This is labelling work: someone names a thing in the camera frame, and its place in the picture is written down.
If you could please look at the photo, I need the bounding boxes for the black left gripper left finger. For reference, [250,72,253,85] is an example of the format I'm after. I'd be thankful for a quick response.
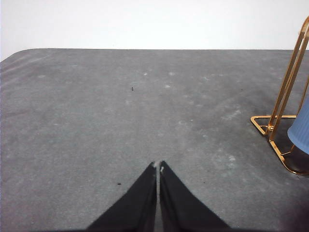
[86,161,158,232]

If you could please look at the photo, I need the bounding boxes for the blue ribbed cup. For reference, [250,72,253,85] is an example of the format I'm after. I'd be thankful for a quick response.
[287,96,309,155]

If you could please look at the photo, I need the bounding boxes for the gold wire cup rack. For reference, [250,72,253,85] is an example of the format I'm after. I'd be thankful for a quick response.
[250,15,309,175]

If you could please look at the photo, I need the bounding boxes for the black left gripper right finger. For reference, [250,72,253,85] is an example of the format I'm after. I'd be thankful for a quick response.
[159,160,232,232]

